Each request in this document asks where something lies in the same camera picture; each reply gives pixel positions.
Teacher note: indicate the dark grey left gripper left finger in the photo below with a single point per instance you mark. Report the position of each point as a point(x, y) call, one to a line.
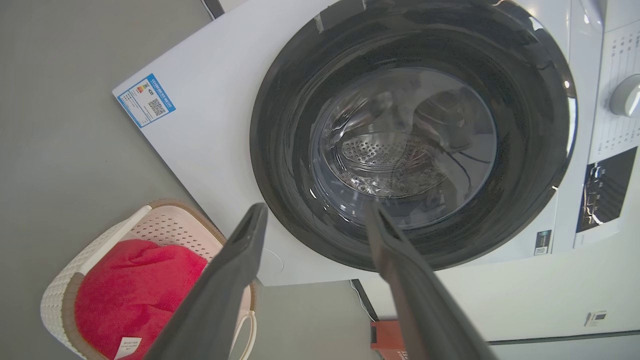
point(220, 295)

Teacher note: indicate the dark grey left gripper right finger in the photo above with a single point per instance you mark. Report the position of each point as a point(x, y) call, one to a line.
point(420, 310)

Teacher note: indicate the blue energy label sticker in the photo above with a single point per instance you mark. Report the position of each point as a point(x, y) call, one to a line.
point(146, 101)

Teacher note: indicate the white front-load washing machine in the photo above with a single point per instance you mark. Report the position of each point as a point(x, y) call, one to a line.
point(210, 130)

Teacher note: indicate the red garment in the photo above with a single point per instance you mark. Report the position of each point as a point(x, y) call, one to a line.
point(130, 290)

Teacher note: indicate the white perforated laundry basket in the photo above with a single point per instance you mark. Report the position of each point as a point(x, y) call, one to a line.
point(57, 295)

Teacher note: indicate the white garment care tag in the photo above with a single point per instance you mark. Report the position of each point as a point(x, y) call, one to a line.
point(127, 348)

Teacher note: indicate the orange box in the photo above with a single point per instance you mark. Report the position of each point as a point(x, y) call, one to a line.
point(384, 340)

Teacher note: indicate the round dark glass washer door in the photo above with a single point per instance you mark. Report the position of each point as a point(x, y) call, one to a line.
point(290, 125)

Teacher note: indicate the round white filter cover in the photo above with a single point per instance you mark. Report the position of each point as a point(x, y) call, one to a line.
point(272, 262)

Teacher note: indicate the black washer display panel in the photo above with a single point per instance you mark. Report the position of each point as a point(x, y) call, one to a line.
point(605, 192)

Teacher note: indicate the white washer dial knob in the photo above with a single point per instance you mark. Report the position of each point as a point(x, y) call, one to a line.
point(626, 96)

